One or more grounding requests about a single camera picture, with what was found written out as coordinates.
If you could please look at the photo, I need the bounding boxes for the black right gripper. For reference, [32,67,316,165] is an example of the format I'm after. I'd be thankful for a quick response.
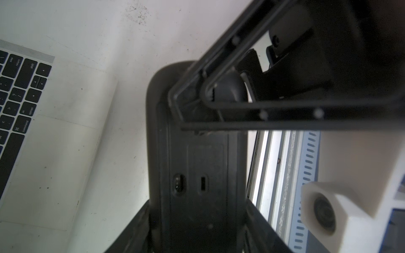
[168,1,405,131]

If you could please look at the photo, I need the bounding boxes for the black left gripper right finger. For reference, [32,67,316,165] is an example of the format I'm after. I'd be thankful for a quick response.
[244,199,292,253]

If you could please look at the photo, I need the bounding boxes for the silver laptop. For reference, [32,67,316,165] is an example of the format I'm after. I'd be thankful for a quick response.
[1,41,118,231]

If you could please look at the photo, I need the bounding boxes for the white slotted cable duct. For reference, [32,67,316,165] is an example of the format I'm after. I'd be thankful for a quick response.
[288,130,321,253]

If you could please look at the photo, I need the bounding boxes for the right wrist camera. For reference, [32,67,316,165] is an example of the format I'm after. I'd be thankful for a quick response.
[303,131,405,253]

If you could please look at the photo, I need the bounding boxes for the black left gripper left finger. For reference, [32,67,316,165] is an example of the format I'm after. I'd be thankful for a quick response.
[105,200,152,253]

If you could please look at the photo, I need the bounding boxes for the black wireless mouse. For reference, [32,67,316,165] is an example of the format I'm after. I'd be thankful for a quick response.
[146,61,247,253]

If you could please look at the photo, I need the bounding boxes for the aluminium mounting rail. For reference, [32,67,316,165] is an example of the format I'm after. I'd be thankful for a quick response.
[247,130,303,243]

